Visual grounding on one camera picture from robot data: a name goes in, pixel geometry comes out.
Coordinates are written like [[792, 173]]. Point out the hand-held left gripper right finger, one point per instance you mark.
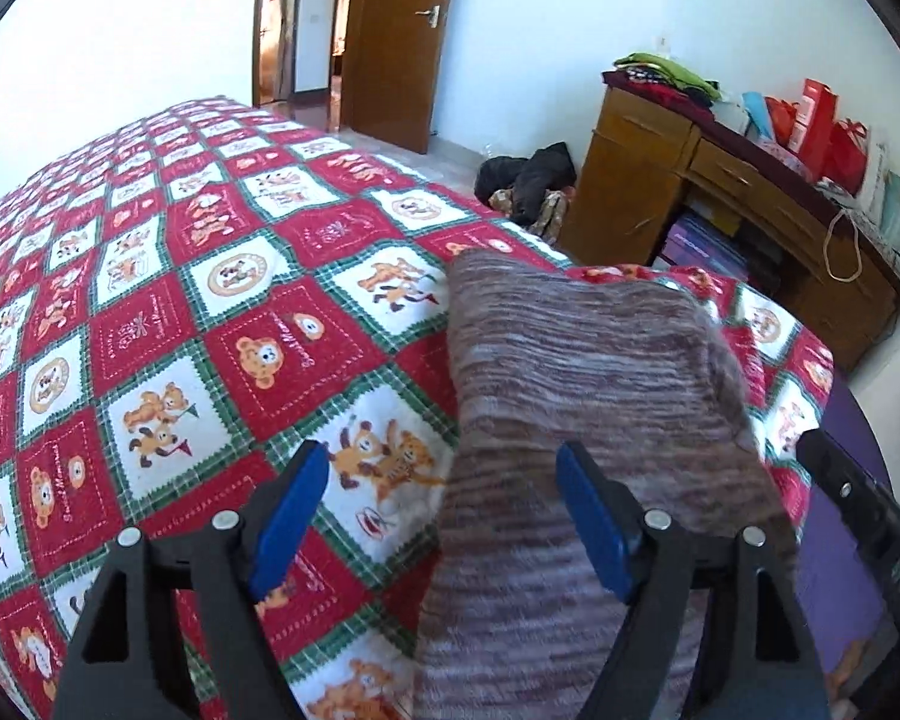
[[592, 517]]

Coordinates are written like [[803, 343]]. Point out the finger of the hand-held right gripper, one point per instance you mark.
[[862, 510]]

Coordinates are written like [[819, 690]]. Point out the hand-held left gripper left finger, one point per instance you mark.
[[292, 517]]

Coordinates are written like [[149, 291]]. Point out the brown knitted sweater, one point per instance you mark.
[[555, 360]]

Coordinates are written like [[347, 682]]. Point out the black clothes pile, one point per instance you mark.
[[532, 172]]

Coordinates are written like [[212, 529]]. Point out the pile of folded clothes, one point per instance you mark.
[[660, 75]]

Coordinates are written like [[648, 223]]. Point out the person's purple clothing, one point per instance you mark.
[[832, 585]]

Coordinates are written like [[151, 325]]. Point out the red checked printed quilt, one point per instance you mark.
[[195, 277]]

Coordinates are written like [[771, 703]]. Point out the purple box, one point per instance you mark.
[[701, 244]]

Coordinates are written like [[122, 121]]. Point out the floral cloth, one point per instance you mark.
[[551, 214]]

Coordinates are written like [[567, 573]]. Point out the wooden desk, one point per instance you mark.
[[645, 165]]

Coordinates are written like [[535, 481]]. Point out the tall red gift bag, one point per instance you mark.
[[816, 127]]

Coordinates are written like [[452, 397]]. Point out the small red gift bag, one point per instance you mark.
[[781, 120]]

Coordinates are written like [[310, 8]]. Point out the blue gift bag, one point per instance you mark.
[[755, 114]]

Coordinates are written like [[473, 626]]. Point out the brown wooden door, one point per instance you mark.
[[397, 67]]

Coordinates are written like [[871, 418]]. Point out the brown wooden door frame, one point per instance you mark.
[[258, 30]]

